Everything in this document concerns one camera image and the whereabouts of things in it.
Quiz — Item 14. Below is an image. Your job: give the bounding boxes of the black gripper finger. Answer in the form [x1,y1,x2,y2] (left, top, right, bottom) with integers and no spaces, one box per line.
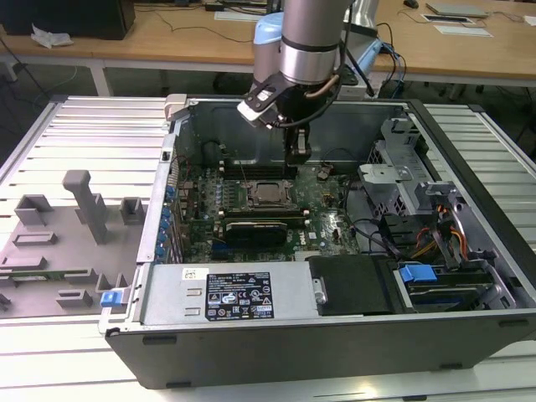
[284,126,314,169]

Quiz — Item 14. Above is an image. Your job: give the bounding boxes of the metal socket cover frame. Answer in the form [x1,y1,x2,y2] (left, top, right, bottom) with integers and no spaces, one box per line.
[246,179,295,209]

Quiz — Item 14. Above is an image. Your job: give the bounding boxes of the silver topped CPU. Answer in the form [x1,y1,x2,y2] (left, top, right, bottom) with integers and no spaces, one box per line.
[255,183,283,204]

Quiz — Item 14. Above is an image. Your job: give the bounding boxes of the black RAM slot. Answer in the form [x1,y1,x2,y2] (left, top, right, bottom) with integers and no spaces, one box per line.
[214,210,311,221]
[218,167,299,179]
[219,161,298,172]
[213,216,312,229]

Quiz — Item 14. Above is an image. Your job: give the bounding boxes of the CPU socket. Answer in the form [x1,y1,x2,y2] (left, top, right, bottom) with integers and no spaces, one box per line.
[244,178,297,210]

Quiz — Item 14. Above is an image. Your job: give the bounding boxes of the green motherboard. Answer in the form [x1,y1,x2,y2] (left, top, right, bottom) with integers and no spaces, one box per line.
[179,161,361,263]

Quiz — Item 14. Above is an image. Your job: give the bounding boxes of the pale blue teach pendant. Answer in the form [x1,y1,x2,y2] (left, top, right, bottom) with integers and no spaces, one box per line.
[341,24,385,100]

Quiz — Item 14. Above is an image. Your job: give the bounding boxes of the silver disk bay cage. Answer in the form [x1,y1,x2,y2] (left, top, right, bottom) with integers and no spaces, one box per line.
[358,119,425,198]

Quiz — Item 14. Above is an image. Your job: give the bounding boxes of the black graphics card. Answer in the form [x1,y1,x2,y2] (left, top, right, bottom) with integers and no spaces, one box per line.
[225,220,290,255]

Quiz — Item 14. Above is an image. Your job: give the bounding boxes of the grey case latch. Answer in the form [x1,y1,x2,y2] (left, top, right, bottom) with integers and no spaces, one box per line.
[164,94,198,123]

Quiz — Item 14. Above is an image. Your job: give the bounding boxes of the black plastic shroud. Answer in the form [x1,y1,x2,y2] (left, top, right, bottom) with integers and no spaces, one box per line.
[307,255,395,317]

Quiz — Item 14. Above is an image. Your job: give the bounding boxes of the wooden desk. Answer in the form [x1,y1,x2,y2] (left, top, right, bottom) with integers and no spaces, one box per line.
[0,0,536,100]

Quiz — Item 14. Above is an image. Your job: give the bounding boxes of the hard disk in blue carrier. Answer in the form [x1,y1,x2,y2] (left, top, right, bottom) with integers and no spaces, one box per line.
[397,262,493,313]

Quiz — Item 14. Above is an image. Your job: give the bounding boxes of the silver laptop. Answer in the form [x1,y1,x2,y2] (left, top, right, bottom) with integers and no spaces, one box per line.
[425,2,490,18]

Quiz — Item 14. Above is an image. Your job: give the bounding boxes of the silver power supply unit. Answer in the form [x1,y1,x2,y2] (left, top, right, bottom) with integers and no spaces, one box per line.
[140,263,319,326]

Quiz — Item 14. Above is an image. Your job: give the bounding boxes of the black PC case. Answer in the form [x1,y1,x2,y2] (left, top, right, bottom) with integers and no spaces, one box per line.
[98,94,536,389]

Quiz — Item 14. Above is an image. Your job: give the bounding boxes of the blue case latch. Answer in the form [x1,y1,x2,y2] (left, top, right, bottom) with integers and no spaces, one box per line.
[101,291,131,311]

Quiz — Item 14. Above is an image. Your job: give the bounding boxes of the black box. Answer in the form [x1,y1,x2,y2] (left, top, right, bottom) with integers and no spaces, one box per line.
[0,0,137,41]

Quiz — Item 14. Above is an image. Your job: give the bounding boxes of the grey parts rack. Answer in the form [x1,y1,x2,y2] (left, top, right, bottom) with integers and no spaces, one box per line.
[0,169,147,319]

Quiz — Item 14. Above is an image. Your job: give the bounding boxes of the white crumpled paper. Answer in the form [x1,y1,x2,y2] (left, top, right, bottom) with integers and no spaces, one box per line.
[31,23,75,49]

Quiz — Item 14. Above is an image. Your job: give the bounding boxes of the green RAM stick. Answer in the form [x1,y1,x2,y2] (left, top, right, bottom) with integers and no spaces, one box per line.
[6,271,68,281]

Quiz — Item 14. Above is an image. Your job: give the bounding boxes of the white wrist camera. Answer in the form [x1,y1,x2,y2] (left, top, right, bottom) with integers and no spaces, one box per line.
[236,85,282,126]

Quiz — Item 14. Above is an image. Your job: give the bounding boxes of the black camera cable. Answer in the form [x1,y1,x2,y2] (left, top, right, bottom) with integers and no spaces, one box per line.
[274,0,357,127]

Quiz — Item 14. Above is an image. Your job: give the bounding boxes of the blue cable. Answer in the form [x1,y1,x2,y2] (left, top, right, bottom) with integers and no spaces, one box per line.
[379,39,408,85]

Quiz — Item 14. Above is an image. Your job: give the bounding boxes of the thin red wire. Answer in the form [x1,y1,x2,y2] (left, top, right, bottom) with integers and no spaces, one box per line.
[170,153,198,186]

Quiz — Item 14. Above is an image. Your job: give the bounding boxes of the silver metal drive bracket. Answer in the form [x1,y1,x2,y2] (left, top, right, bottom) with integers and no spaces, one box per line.
[414,182,517,312]

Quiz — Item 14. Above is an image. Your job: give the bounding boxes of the orange yellow wire bundle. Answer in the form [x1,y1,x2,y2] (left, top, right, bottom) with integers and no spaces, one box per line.
[416,204,469,261]

